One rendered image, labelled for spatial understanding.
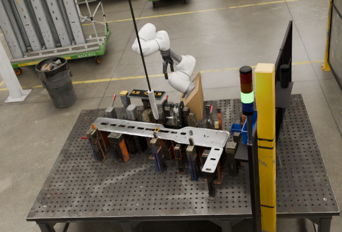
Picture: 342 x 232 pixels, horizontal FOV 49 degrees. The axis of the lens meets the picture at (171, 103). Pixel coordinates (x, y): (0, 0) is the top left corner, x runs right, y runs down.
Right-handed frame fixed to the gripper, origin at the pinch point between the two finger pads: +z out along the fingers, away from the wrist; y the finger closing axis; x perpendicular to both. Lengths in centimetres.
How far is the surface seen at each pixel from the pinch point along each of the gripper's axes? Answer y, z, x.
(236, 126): -23, 71, 51
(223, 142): 30, 46, 54
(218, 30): -411, 147, -86
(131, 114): 13, 40, -42
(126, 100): -5, 38, -57
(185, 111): 7.1, 35.0, 12.6
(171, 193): 70, 76, 17
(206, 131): 18, 46, 35
